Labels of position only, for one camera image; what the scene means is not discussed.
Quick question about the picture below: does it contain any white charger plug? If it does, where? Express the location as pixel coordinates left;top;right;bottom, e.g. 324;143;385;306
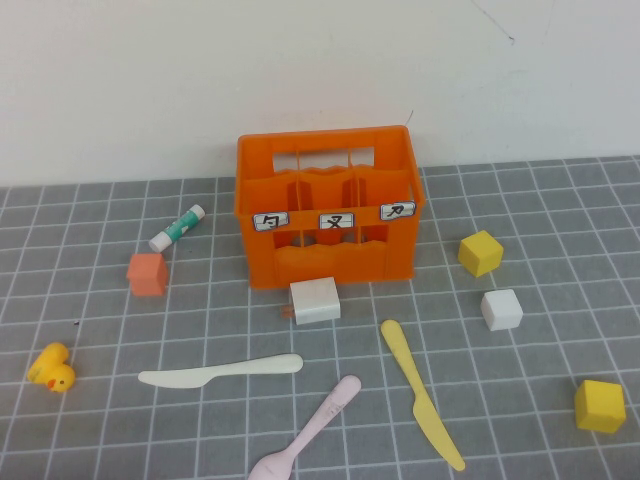
279;276;343;326

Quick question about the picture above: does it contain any orange plastic cutlery holder crate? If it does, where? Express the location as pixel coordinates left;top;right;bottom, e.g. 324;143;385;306
234;124;428;291

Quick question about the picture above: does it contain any pink plastic spoon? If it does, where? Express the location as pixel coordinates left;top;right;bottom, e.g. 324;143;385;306
247;375;362;480

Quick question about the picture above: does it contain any yellow plastic knife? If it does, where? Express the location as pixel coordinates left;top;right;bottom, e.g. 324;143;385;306
380;319;467;473

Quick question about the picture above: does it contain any white plastic knife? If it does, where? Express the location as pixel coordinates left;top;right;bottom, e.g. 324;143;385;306
137;353;304;390

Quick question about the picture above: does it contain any white green glue stick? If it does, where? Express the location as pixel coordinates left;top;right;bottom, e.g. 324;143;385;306
148;203;207;253

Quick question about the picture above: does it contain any yellow rubber duck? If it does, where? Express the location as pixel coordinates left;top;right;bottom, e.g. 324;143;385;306
26;341;77;395

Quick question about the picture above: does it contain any paper label reading 刀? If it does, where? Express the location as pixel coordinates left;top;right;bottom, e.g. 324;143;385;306
379;200;417;221

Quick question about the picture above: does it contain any salmon orange cube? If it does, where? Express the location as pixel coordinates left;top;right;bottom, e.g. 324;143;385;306
125;252;170;299

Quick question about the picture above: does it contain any white cube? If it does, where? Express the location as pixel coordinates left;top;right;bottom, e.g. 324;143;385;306
480;288;525;332

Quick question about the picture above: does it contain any paper label reading 叉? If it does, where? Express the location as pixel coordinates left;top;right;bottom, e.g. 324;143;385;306
318;212;356;231

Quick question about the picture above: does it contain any yellow wooden cube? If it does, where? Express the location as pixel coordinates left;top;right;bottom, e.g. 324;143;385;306
457;229;505;279
573;379;627;434

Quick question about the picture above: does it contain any paper label reading 勺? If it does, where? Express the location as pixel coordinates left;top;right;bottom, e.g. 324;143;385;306
253;211;291;233

